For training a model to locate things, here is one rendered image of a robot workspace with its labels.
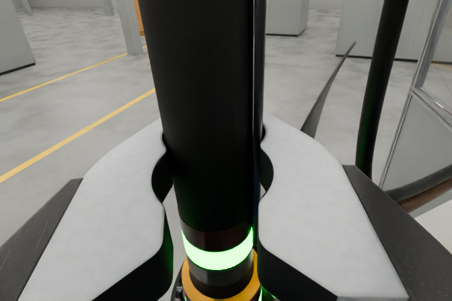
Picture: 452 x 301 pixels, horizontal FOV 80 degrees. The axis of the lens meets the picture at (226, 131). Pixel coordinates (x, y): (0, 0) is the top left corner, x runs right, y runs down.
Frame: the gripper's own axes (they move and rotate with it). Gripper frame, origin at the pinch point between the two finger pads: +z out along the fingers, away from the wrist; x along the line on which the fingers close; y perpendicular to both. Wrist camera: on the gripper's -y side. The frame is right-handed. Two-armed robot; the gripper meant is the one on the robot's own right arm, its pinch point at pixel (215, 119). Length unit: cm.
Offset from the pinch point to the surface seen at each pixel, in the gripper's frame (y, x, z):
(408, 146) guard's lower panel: 74, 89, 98
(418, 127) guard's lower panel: 62, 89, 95
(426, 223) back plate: 30.0, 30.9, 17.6
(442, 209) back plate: 27.7, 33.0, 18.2
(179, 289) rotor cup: 28.1, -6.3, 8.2
